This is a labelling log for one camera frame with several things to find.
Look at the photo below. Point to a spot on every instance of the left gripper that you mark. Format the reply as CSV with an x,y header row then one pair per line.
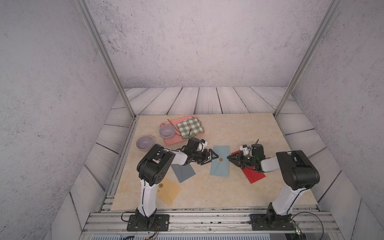
x,y
206,159

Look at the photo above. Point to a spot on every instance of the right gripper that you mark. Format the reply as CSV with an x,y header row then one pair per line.
x,y
237,160

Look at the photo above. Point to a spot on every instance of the light blue envelope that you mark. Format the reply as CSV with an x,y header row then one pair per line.
x,y
220,166

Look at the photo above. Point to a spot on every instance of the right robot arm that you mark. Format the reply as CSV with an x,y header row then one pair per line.
x,y
298,173

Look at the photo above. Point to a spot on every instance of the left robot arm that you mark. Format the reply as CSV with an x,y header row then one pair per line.
x,y
155,164

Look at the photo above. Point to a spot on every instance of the red envelope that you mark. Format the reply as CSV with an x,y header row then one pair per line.
x,y
249,171

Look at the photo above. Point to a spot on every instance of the grey envelope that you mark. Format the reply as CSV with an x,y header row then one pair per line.
x,y
183,172

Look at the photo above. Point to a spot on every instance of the yellow envelope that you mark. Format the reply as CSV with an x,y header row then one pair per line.
x,y
168,191

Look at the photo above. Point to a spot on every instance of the green checkered cloth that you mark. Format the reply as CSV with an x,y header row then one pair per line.
x,y
190,128

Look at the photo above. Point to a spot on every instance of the wooden stick on tray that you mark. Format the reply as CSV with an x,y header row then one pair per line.
x,y
176,129

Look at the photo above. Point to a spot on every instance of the pink tray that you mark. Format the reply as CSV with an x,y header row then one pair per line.
x,y
177,139

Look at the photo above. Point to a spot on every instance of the lilac bowl on tray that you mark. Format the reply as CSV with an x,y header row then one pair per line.
x,y
167,132

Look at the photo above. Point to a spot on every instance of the lilac bowl on table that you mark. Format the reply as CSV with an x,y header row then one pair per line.
x,y
145,143

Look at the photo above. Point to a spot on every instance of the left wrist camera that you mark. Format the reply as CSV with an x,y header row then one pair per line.
x,y
202,145

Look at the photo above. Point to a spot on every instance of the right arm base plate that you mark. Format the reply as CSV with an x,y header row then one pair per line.
x,y
266,222

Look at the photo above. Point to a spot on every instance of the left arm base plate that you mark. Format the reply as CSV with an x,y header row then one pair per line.
x,y
156,222

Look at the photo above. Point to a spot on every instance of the aluminium front rail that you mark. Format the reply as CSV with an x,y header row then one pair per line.
x,y
214,221

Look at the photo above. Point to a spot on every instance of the right aluminium frame post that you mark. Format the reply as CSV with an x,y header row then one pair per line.
x,y
321,30

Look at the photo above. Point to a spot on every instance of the aluminium frame post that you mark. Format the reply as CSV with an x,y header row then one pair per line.
x,y
86,14
321,30

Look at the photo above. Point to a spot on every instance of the left aluminium frame post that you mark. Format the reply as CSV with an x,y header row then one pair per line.
x,y
86,14

